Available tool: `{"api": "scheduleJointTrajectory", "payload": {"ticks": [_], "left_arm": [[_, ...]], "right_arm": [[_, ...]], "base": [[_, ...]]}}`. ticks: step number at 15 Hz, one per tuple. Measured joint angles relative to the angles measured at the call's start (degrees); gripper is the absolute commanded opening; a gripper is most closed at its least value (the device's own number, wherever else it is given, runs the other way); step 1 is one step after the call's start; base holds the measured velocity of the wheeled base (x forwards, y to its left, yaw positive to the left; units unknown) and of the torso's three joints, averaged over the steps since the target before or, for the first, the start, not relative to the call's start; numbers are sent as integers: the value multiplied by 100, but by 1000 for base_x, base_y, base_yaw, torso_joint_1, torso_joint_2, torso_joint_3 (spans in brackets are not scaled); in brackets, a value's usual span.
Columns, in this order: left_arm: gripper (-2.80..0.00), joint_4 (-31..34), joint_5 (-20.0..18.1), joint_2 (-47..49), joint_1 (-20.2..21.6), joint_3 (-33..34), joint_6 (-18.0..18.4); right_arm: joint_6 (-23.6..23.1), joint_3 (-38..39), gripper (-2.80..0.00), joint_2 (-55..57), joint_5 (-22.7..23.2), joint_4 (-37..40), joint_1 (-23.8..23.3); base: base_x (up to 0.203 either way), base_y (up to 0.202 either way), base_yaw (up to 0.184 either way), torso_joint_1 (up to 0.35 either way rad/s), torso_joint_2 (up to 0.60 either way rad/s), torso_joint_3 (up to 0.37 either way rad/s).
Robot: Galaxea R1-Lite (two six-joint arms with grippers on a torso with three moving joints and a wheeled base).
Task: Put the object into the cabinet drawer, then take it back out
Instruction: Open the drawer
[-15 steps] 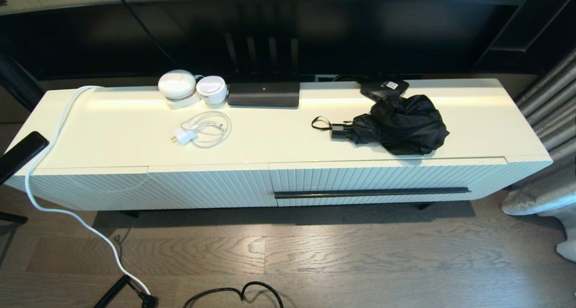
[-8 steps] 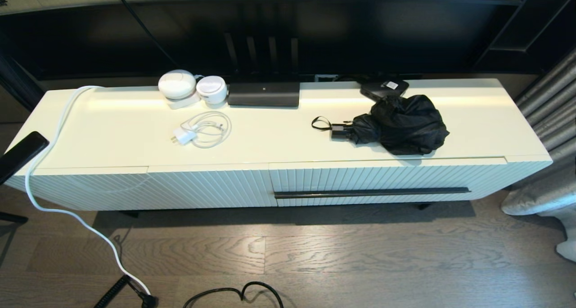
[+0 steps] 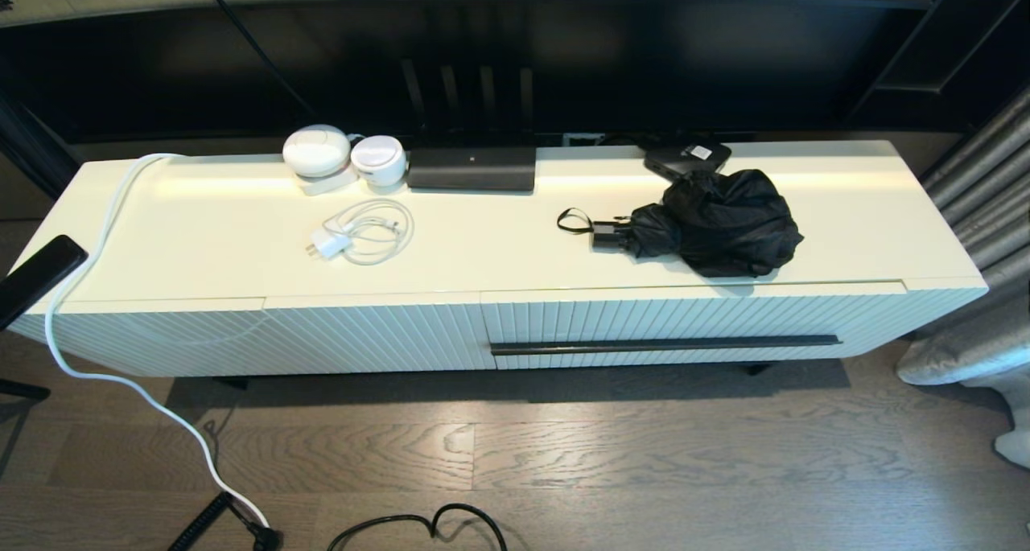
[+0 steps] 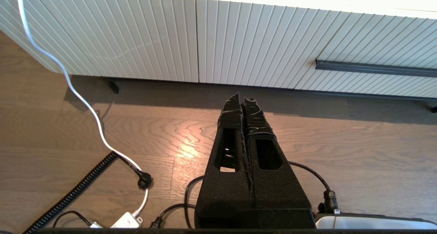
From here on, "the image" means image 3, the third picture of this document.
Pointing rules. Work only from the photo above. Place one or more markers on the white charger plug adapter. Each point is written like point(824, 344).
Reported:
point(330, 244)

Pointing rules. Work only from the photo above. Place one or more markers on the black set-top box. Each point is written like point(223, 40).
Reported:
point(680, 157)

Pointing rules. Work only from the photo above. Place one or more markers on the large white dome device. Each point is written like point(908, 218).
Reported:
point(315, 150)

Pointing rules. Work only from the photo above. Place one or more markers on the grey curtain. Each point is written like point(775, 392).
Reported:
point(982, 181)

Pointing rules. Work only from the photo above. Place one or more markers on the black router with antennas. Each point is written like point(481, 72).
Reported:
point(471, 169)

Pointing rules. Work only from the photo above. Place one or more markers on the black chair leg bar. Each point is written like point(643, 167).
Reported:
point(20, 389)

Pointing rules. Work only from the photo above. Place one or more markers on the black television screen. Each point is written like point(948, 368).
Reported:
point(644, 60)

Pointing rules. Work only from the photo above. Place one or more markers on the white fluted drawer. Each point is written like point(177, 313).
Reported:
point(644, 318)

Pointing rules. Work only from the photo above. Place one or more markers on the white tv cabinet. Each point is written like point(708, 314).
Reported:
point(515, 245)

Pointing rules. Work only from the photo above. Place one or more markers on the black glossy armrest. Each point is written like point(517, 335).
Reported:
point(36, 277)

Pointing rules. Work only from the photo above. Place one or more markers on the black umbrella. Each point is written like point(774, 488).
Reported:
point(716, 221)

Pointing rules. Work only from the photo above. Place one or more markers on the small white round device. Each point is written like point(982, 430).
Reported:
point(378, 161)

